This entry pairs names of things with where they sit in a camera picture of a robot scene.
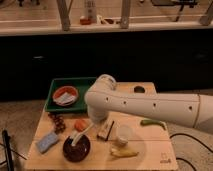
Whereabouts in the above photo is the black stand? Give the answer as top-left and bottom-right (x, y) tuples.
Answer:
(2, 130), (14, 171)

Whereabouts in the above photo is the red bowl on shelf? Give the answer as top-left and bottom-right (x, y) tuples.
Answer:
(79, 16), (92, 25)

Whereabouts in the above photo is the yellow banana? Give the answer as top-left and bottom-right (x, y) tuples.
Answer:
(110, 148), (138, 157)

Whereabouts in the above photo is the white bottle on shelf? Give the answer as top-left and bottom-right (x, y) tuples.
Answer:
(86, 0), (97, 23)

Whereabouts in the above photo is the white handled dish brush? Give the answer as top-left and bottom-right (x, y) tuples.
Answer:
(69, 123), (94, 146)

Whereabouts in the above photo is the orange fruit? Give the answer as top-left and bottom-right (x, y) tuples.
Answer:
(74, 119), (88, 132)

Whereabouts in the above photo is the white crumpled cloth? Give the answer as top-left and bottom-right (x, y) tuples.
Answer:
(55, 92), (75, 104)

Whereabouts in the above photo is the blue sponge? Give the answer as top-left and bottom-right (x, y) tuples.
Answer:
(36, 132), (59, 153)

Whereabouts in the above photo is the orange plate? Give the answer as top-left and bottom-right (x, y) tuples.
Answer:
(52, 86), (79, 106)

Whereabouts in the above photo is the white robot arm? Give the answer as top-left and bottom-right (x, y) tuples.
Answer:
(84, 74), (213, 134)

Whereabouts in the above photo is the bunch of dark grapes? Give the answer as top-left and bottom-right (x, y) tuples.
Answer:
(48, 113), (66, 134)

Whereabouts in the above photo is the brown white box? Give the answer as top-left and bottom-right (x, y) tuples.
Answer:
(97, 120), (114, 141)

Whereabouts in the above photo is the purple bowl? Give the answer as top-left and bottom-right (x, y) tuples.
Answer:
(63, 135), (90, 162)

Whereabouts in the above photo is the green plastic tray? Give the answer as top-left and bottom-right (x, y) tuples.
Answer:
(45, 77), (96, 113)

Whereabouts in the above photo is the black cable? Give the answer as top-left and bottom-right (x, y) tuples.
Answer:
(169, 132), (213, 171)

